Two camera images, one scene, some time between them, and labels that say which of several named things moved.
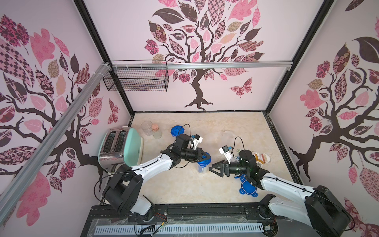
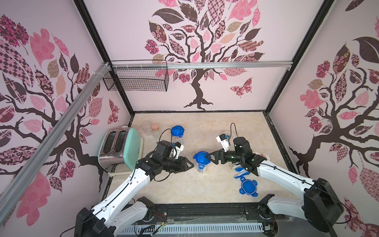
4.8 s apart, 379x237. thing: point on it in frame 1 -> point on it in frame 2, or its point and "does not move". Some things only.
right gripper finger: [220, 162] -> [216, 152]
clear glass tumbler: [146, 126] does not move
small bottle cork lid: [155, 127] does not move
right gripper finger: [220, 169] -> [216, 157]
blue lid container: [176, 130] does not move
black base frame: [186, 215] does not move
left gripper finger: [204, 155] -> [185, 160]
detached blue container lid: [246, 187] does not move
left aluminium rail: [16, 186] does not move
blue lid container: [203, 166] does not move
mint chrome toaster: [120, 145] does not move
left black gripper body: [191, 155] -> [172, 165]
